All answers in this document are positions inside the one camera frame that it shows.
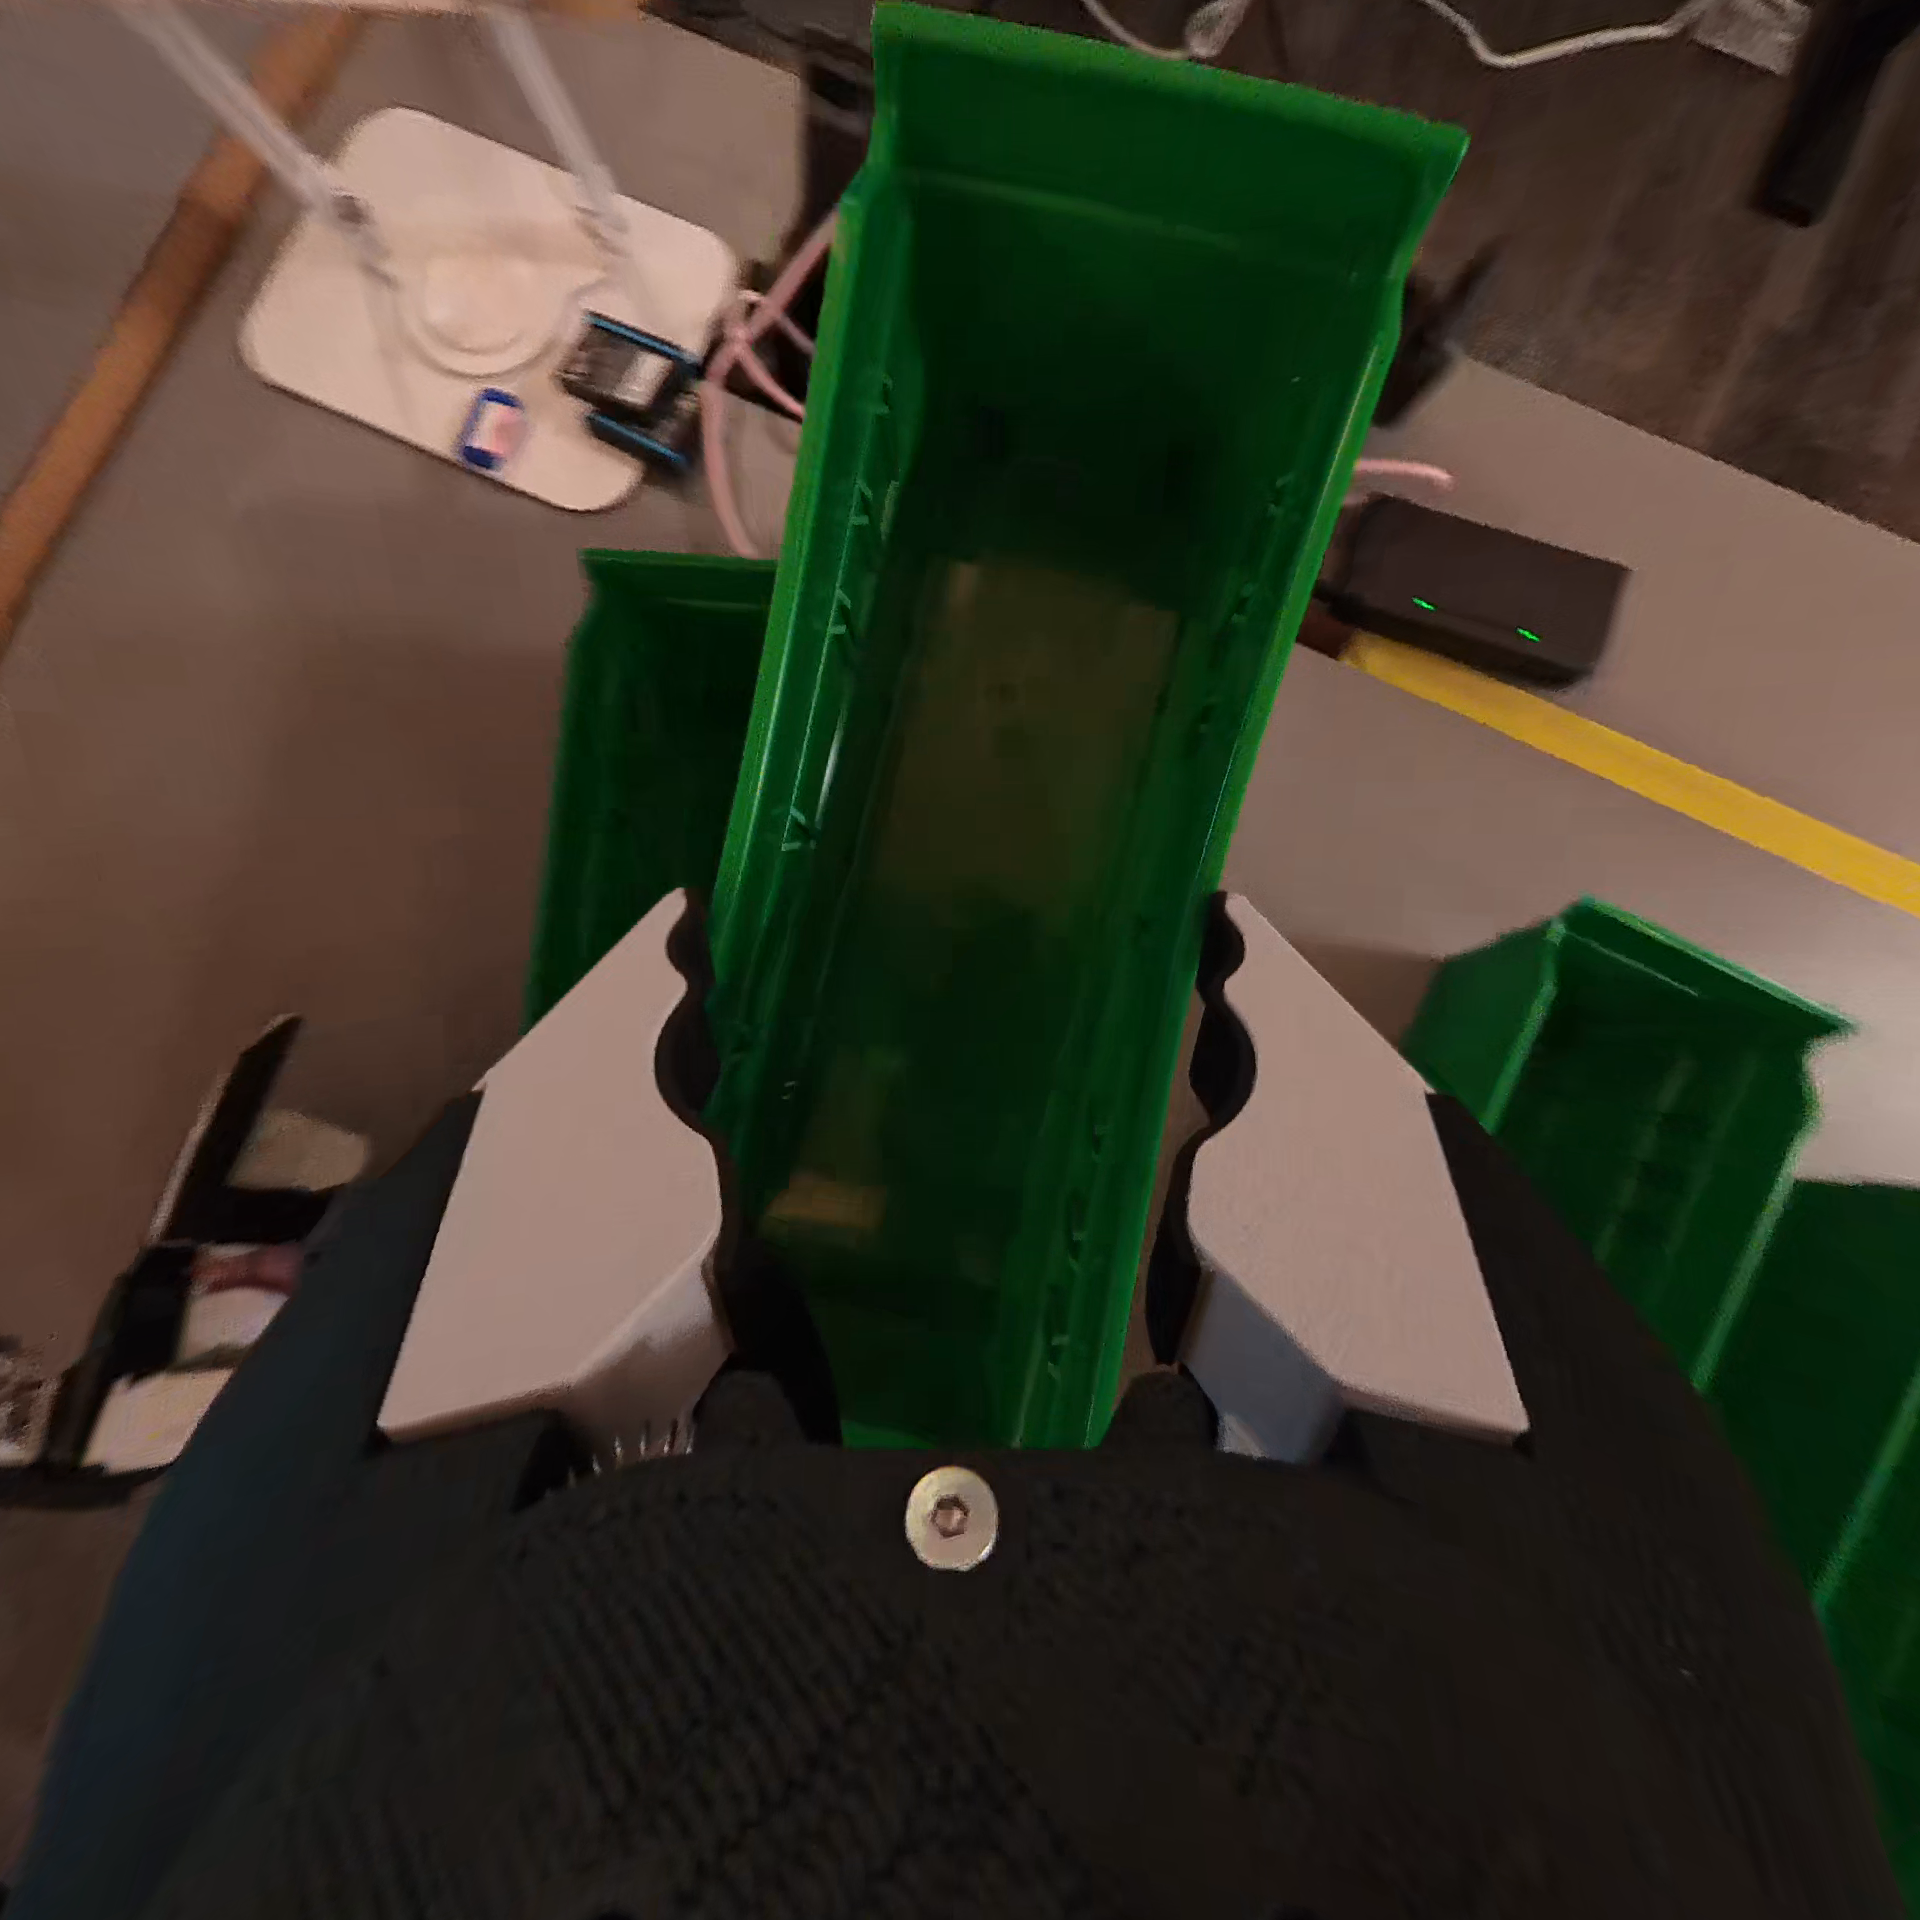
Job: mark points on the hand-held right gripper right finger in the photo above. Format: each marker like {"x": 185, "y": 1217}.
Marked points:
{"x": 1335, "y": 1260}

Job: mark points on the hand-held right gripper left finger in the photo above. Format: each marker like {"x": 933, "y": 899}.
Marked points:
{"x": 586, "y": 1260}

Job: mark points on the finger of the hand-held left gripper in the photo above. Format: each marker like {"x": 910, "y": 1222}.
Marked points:
{"x": 225, "y": 1141}

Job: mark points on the yellow tape strip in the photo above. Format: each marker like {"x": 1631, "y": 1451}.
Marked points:
{"x": 1650, "y": 763}

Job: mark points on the black power bank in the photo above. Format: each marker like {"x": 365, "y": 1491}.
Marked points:
{"x": 1478, "y": 587}

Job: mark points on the blue card case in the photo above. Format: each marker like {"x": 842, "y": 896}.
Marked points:
{"x": 493, "y": 433}

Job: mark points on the black box blue edge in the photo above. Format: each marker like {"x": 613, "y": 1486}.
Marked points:
{"x": 629, "y": 382}

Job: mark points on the white flat stand base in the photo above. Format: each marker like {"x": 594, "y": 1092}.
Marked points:
{"x": 376, "y": 195}

